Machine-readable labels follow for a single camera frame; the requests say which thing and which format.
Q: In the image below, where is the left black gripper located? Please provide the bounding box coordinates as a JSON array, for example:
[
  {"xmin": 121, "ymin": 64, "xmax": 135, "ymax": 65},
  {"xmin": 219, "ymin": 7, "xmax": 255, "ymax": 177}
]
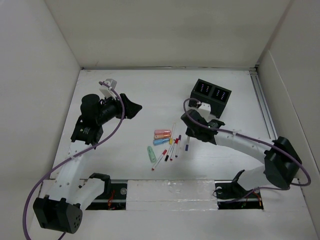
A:
[{"xmin": 96, "ymin": 92, "xmax": 141, "ymax": 125}]

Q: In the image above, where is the blue capped marker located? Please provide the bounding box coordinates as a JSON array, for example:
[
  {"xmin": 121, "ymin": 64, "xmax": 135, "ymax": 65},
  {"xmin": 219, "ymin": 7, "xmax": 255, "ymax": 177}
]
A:
[{"xmin": 185, "ymin": 136, "xmax": 190, "ymax": 152}]

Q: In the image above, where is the red capped marker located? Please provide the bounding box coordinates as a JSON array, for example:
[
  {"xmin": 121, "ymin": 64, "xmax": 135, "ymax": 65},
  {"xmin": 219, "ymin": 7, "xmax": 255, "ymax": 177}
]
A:
[{"xmin": 169, "ymin": 138, "xmax": 179, "ymax": 161}]

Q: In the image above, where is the purple capped marker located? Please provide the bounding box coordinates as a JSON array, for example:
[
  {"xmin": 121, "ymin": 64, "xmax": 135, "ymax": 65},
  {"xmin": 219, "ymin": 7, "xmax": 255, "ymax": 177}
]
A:
[{"xmin": 174, "ymin": 134, "xmax": 182, "ymax": 158}]

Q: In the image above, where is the black capped marker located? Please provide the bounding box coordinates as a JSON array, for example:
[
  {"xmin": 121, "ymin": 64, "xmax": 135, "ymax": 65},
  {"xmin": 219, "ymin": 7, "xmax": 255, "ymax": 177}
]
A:
[{"xmin": 164, "ymin": 139, "xmax": 175, "ymax": 162}]

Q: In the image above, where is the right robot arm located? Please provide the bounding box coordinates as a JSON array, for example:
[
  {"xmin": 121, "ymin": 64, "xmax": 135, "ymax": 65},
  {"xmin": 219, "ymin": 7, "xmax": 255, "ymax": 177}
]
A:
[{"xmin": 181, "ymin": 109, "xmax": 302, "ymax": 201}]

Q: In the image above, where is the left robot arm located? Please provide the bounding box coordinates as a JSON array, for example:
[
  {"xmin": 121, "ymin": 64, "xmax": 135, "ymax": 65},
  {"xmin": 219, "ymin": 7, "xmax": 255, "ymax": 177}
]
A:
[{"xmin": 33, "ymin": 93, "xmax": 143, "ymax": 234}]

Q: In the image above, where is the yellow capped marker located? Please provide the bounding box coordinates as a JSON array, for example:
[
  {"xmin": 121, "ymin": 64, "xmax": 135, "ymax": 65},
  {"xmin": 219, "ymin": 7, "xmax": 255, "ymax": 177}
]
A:
[{"xmin": 169, "ymin": 122, "xmax": 176, "ymax": 145}]

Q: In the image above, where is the pink highlighter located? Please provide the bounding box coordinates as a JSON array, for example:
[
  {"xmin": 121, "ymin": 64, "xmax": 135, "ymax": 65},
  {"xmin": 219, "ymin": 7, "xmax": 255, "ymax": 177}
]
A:
[{"xmin": 154, "ymin": 129, "xmax": 172, "ymax": 135}]

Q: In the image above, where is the orange highlighter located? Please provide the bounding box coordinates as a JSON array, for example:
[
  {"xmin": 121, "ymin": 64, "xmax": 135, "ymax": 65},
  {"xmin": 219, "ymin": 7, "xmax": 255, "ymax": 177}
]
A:
[{"xmin": 154, "ymin": 133, "xmax": 171, "ymax": 140}]

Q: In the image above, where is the long red marker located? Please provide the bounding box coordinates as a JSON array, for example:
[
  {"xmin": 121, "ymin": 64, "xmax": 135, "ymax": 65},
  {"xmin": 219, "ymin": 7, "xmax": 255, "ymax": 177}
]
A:
[{"xmin": 151, "ymin": 149, "xmax": 168, "ymax": 171}]

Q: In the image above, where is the blue highlighter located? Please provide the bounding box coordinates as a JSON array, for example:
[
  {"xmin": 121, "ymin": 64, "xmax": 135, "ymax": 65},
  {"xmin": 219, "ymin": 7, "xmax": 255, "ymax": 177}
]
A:
[{"xmin": 153, "ymin": 138, "xmax": 170, "ymax": 146}]

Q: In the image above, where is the black slatted pen holder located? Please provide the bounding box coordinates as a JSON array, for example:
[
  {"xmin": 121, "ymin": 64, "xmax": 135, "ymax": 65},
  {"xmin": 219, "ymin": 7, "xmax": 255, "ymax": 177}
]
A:
[{"xmin": 190, "ymin": 78, "xmax": 232, "ymax": 119}]

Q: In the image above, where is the green highlighter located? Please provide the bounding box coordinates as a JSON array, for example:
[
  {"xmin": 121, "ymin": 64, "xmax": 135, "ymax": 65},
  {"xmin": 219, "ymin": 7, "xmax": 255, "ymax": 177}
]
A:
[{"xmin": 147, "ymin": 146, "xmax": 157, "ymax": 163}]

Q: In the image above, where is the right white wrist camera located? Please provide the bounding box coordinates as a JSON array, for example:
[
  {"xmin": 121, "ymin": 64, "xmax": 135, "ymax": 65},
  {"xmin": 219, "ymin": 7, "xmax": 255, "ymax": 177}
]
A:
[{"xmin": 197, "ymin": 102, "xmax": 211, "ymax": 119}]

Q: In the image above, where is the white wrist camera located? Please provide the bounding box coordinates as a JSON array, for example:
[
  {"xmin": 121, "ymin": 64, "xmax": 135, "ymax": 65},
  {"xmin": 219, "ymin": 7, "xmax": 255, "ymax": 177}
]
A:
[
  {"xmin": 99, "ymin": 78, "xmax": 117, "ymax": 99},
  {"xmin": 197, "ymin": 102, "xmax": 211, "ymax": 119}
]

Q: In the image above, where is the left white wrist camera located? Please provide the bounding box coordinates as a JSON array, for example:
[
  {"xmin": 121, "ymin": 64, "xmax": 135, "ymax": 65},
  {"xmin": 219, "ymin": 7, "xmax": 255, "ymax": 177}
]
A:
[{"xmin": 99, "ymin": 78, "xmax": 117, "ymax": 99}]

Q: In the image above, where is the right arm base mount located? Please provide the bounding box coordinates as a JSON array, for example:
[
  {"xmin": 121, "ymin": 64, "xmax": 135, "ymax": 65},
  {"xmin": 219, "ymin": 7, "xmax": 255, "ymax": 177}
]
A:
[{"xmin": 212, "ymin": 170, "xmax": 264, "ymax": 210}]

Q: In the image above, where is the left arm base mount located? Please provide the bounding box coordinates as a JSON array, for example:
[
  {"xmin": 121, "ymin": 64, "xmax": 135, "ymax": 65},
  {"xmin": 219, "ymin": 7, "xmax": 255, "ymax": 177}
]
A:
[{"xmin": 86, "ymin": 180, "xmax": 128, "ymax": 211}]

